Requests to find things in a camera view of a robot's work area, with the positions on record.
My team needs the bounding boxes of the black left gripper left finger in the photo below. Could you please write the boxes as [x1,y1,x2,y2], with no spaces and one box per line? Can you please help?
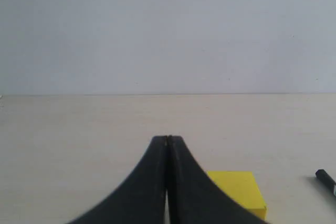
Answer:
[70,136,167,224]

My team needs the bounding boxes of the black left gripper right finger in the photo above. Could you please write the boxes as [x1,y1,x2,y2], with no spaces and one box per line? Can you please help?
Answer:
[166,135,265,224]

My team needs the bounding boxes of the yellow foam cube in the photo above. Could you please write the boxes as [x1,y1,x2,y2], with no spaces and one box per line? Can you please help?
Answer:
[207,170,267,220]

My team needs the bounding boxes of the black and white marker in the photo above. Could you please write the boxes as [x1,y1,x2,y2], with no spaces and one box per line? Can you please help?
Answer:
[315,169,336,196]

